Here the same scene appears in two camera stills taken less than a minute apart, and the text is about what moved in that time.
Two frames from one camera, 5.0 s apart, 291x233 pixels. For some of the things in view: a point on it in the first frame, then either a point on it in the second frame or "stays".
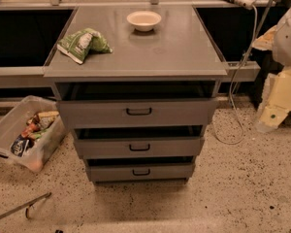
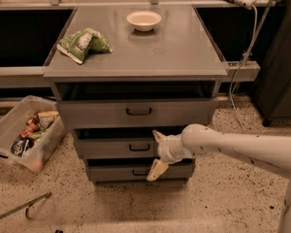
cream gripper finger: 267,41 → 158,135
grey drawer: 140,148 stays
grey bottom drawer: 141,172 stays
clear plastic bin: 31,131 stays
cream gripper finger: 282,92 → 159,166
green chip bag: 79,44 stays
